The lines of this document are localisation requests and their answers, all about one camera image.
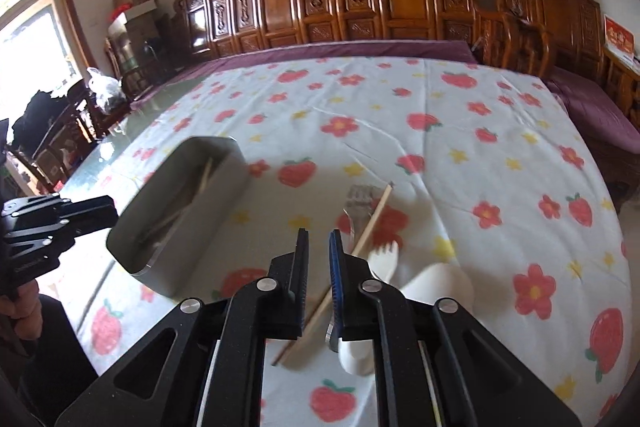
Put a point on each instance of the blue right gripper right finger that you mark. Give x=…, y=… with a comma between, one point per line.
x=342, y=289

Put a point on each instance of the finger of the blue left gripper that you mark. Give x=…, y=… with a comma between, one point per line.
x=90, y=215

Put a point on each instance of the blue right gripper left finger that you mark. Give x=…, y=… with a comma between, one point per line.
x=297, y=284

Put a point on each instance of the rectangular metal tray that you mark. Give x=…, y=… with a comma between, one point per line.
x=167, y=261

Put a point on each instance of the wooden chopstick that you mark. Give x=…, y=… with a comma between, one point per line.
x=363, y=208
x=154, y=230

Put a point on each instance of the white plastic fork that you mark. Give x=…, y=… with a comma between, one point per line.
x=383, y=261

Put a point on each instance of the metal fork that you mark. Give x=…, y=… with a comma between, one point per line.
x=364, y=321

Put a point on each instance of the white ceramic soup spoon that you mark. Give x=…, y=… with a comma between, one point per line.
x=441, y=280

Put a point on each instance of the white plastic spoon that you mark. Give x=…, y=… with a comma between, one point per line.
x=356, y=357

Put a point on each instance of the dark sleeve left forearm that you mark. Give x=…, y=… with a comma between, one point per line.
x=37, y=387

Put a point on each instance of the person's left hand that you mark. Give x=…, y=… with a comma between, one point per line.
x=24, y=311

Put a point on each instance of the wooden chair left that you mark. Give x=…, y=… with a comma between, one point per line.
x=72, y=137

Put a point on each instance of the black clothing pile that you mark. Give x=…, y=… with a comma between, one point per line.
x=40, y=113

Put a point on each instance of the plastic bag on chair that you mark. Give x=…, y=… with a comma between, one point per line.
x=106, y=90

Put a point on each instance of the stacked cardboard boxes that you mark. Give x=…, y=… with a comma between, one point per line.
x=133, y=40

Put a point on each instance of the strawberry flower tablecloth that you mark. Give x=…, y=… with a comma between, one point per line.
x=488, y=173

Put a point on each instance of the long carved wooden sofa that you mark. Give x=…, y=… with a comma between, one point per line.
x=218, y=28

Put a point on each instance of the carved wooden armchair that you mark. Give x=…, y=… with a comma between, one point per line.
x=599, y=90

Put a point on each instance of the red desk calendar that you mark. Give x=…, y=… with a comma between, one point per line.
x=619, y=39

